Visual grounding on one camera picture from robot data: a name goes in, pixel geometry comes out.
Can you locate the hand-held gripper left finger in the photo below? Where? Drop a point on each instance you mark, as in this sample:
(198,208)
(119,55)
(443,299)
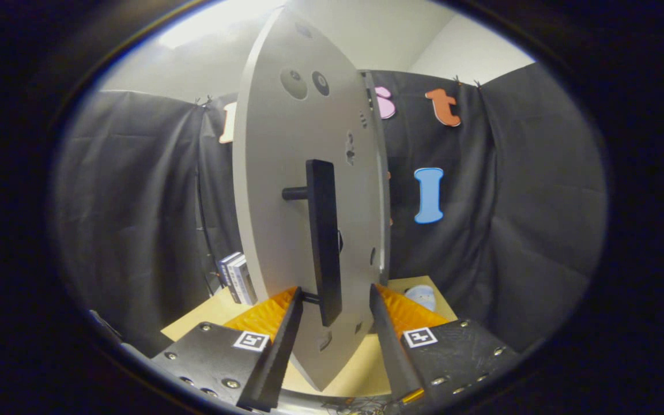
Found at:
(280,357)

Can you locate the grey cabinet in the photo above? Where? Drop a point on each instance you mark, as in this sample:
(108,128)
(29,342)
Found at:
(384,202)

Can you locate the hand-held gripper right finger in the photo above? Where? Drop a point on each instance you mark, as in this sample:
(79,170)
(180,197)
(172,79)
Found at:
(392,351)

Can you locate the black backdrop cloth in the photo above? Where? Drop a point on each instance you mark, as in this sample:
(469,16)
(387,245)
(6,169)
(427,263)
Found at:
(539,202)

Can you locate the dark blue book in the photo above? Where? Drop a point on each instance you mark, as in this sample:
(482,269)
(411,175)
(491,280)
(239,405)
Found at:
(225,268)

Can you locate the white cabinet door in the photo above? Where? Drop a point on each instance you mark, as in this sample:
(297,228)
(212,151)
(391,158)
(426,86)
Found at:
(268,202)

